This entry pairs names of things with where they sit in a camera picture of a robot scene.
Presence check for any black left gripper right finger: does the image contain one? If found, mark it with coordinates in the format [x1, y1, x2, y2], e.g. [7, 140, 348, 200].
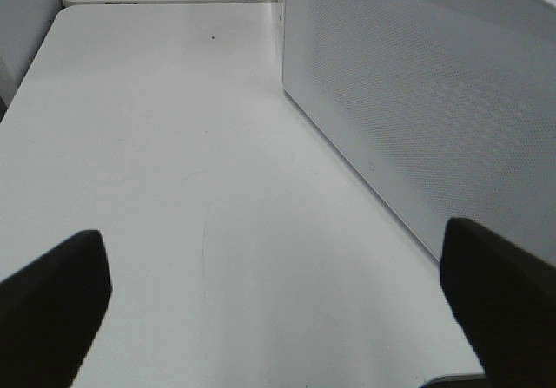
[440, 218, 555, 387]

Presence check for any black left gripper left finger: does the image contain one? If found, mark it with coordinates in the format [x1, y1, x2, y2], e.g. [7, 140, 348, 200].
[1, 230, 112, 387]

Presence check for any white microwave door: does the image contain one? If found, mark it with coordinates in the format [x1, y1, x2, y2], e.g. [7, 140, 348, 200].
[282, 0, 555, 263]

